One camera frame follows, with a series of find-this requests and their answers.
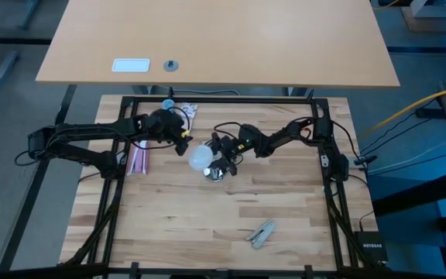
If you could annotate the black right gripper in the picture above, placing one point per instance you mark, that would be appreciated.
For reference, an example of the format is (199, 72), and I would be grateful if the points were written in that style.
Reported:
(236, 146)

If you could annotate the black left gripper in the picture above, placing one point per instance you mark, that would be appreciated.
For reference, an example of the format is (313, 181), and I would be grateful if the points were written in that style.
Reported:
(165, 126)

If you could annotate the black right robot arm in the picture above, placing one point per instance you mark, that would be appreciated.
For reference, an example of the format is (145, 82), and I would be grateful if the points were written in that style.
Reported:
(285, 137)

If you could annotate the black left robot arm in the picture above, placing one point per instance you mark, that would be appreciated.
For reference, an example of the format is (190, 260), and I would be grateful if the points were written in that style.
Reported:
(83, 131)

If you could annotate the patterned paper card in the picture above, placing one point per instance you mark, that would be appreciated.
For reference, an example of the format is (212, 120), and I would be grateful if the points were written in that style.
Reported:
(191, 110)

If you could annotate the blue tape roll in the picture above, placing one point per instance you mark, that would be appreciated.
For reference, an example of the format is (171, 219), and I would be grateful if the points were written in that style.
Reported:
(168, 104)

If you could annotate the pink packet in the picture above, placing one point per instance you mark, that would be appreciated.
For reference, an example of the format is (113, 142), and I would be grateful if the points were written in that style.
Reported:
(139, 159)

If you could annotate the grey stapler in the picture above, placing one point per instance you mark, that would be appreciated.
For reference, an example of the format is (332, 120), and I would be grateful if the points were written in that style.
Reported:
(262, 233)

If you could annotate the white rectangular desk plate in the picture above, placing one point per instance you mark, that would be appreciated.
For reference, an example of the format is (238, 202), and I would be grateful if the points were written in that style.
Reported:
(131, 65)

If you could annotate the light wooden desk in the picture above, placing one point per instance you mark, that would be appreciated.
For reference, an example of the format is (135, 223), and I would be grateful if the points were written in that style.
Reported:
(223, 38)

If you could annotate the brown cardboard sheet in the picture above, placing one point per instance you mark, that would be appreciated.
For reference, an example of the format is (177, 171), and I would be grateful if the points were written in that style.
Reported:
(428, 19)

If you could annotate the black aluminium table frame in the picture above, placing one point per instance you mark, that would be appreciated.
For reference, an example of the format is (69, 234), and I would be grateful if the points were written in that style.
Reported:
(227, 99)

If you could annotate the black network switch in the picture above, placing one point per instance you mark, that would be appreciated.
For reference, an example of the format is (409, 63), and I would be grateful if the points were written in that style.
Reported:
(371, 246)

